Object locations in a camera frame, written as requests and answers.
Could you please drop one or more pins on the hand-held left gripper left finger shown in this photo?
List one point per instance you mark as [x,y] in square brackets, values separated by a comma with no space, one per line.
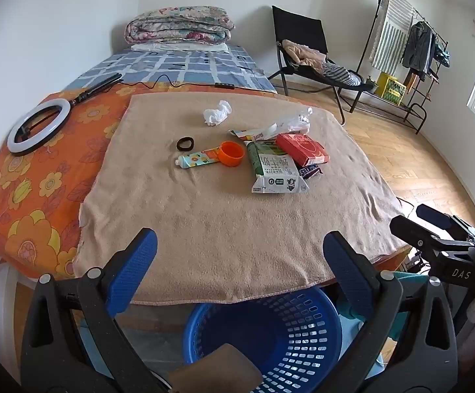
[135,266]

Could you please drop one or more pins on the red cardboard box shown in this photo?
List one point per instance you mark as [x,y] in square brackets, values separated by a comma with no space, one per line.
[303,149]

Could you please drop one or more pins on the brown cloth piece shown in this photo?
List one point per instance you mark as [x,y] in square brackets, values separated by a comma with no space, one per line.
[217,366]

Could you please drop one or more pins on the orange floral blanket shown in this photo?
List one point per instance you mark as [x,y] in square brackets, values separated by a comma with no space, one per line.
[37,180]

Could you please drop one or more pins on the dark hanging jacket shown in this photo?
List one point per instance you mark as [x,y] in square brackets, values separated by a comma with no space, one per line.
[417,49]

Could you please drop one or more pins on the blue checked bed sheet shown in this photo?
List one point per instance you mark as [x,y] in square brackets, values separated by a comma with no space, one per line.
[204,69]

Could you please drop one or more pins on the striped garment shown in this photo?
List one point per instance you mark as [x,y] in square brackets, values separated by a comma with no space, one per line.
[341,74]

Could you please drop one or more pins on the striped hanging cloth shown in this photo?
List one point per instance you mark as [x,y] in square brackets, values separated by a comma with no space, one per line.
[390,37]

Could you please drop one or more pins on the clear plastic bag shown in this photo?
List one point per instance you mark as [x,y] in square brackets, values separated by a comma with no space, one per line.
[298,123]

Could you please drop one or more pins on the teal hanging garment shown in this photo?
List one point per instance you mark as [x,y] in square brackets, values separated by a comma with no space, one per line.
[444,53]

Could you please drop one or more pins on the black folding chair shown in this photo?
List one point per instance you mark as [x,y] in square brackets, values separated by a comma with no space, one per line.
[298,28]

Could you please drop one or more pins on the yellow plastic crate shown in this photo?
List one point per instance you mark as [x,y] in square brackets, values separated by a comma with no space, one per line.
[390,86]

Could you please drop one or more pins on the white frame leg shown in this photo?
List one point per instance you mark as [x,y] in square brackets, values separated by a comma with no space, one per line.
[10,307]

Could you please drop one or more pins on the dark candy bar wrapper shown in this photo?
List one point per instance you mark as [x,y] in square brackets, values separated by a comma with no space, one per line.
[311,170]

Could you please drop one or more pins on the blue plastic laundry basket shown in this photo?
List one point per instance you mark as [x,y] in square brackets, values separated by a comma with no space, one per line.
[270,327]

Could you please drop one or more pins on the teal cloth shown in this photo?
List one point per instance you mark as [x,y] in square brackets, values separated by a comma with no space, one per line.
[409,277]

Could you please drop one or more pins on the black clothes rack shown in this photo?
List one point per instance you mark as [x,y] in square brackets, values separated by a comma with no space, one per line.
[418,110]

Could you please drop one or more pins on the folded white sheet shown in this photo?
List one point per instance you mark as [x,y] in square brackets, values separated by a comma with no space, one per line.
[180,47]

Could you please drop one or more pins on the tan towel blanket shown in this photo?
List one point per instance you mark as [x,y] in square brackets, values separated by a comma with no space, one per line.
[221,221]

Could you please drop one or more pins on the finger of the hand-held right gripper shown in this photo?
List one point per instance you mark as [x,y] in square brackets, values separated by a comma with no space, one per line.
[436,216]
[413,231]

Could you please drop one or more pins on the beige garment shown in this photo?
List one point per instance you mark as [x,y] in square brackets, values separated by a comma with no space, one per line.
[303,53]

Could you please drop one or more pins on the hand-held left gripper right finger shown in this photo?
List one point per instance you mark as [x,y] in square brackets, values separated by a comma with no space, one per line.
[348,270]

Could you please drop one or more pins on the folded floral quilt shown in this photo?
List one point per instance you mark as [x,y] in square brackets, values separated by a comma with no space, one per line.
[180,24]

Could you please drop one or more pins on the orange measuring scoop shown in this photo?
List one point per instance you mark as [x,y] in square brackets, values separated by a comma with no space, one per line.
[231,159]

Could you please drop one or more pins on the long white snack wrapper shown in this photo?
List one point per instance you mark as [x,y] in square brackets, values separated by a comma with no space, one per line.
[253,135]

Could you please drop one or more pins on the hand cream tube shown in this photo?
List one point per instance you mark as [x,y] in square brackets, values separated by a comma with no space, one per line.
[196,159]

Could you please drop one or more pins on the white tissue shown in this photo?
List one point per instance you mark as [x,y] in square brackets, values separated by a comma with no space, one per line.
[217,114]

